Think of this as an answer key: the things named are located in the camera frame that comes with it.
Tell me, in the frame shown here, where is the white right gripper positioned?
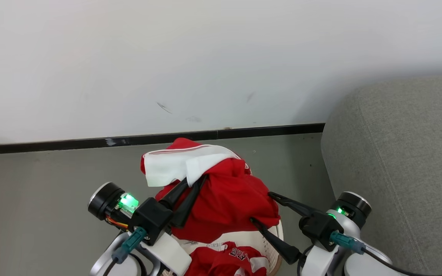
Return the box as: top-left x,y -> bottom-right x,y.
250,192 -> 338,276

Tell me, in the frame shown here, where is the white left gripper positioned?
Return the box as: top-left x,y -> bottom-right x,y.
140,175 -> 208,276

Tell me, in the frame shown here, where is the red garment with white trim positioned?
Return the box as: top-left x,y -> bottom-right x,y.
140,137 -> 283,276

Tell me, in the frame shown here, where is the grey fabric sofa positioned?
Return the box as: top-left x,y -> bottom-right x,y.
321,75 -> 442,276

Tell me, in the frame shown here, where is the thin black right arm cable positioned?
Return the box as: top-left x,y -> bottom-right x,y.
297,245 -> 313,276

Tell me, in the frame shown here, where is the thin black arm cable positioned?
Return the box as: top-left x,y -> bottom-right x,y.
297,245 -> 313,276
129,251 -> 149,276

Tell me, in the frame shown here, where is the right cable with teal plug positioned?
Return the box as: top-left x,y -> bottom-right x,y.
329,230 -> 442,276

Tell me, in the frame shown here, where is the cable with teal plug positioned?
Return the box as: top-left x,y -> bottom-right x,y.
329,230 -> 442,276
102,227 -> 147,276

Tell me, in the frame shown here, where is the left cable with teal plug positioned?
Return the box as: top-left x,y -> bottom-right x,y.
102,227 -> 147,276

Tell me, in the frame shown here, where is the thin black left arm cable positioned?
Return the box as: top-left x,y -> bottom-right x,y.
129,251 -> 149,276

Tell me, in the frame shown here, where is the black wall baseboard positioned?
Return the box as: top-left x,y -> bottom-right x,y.
0,123 -> 325,156

